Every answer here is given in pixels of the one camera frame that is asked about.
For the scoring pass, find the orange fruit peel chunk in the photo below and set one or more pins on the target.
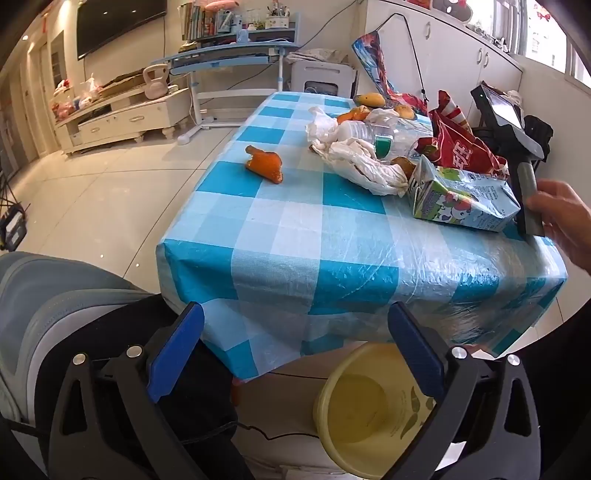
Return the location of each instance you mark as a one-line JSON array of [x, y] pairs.
[[265, 165]]

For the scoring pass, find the pink plush toy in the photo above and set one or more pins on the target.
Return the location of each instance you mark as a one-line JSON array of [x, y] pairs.
[[221, 4]]

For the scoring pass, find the flat cardboard box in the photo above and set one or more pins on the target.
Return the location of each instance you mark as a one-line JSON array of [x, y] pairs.
[[127, 82]]

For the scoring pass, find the row of books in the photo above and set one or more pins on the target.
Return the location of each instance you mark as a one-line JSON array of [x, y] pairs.
[[196, 21]]

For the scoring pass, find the clear plastic bottle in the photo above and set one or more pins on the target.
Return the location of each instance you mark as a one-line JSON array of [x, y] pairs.
[[364, 131]]

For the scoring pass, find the yellow plastic basin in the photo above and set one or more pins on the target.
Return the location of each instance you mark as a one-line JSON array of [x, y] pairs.
[[364, 406]]

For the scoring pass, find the clear plastic bag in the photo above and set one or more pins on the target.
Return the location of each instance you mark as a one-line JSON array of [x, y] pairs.
[[91, 87]]

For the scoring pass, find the blue study desk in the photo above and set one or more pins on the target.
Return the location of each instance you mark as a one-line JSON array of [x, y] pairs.
[[231, 50]]

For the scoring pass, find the white plastic bag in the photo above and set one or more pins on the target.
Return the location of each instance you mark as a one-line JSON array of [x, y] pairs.
[[325, 125]]

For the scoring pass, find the pink kettlebell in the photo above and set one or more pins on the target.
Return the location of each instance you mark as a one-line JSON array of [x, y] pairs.
[[157, 85]]

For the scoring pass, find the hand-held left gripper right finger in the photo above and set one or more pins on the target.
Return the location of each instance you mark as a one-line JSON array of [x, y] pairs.
[[415, 351]]

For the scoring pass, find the black floor device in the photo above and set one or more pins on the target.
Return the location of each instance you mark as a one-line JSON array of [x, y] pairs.
[[11, 230]]

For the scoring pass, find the white television cabinet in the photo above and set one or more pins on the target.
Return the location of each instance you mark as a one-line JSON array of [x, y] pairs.
[[120, 117]]

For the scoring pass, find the red and white bags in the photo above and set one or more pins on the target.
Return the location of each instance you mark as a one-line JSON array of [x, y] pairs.
[[63, 101]]

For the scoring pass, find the black wall television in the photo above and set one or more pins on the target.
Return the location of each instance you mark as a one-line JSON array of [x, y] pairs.
[[120, 25]]

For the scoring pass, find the white pen holder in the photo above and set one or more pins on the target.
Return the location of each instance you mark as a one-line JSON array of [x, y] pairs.
[[277, 22]]

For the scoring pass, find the person's right hand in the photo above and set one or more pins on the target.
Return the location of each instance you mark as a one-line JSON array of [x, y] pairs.
[[565, 217]]

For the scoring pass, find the white tissue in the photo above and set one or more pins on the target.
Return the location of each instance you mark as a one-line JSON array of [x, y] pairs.
[[364, 164]]

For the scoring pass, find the white plastic stool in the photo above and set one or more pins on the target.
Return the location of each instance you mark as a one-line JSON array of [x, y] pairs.
[[323, 76]]

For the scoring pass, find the black bag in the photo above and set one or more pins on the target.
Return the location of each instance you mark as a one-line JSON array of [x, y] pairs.
[[541, 136]]

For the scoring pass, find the grey padded chair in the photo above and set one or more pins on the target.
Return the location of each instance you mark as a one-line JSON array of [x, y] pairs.
[[55, 300]]

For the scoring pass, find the green milk carton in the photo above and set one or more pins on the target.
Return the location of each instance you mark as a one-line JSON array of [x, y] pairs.
[[461, 198]]

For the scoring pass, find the yellow mango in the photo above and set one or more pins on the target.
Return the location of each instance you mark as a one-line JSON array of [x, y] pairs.
[[405, 111], [369, 99]]

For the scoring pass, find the beige folded cloth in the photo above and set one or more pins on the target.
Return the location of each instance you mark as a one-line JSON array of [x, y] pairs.
[[318, 55]]

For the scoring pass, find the white cupboard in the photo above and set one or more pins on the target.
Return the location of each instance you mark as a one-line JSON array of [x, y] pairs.
[[452, 50]]

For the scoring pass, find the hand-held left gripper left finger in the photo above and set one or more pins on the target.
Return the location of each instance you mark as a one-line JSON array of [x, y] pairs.
[[178, 351]]

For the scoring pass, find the red snack bag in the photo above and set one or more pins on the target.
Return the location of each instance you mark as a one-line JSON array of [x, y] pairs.
[[455, 147]]

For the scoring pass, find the blue checkered tablecloth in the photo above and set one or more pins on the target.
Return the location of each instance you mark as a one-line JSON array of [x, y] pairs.
[[300, 230]]

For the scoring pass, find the small orange peel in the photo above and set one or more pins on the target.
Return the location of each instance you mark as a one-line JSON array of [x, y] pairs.
[[402, 165]]

